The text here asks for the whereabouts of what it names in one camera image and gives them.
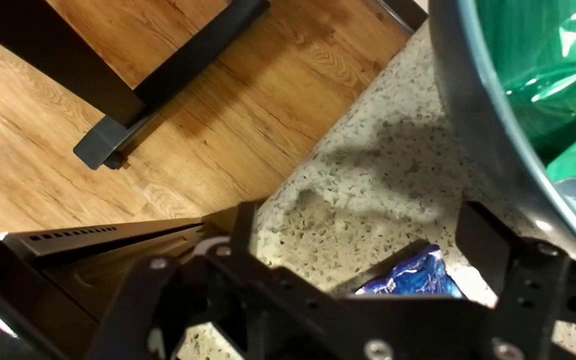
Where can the black stove range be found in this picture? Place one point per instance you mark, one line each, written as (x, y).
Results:
(94, 293)

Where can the blue snack packet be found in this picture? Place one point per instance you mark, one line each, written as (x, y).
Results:
(422, 272)

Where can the blue bowl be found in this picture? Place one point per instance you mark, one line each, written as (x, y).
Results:
(482, 119)

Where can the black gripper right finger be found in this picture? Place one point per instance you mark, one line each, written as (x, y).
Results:
(534, 283)

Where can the black table leg frame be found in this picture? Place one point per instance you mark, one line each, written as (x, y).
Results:
(126, 58)

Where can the green snack packet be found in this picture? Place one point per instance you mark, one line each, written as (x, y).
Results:
(532, 47)

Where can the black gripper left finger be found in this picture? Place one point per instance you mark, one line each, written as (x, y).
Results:
(162, 297)

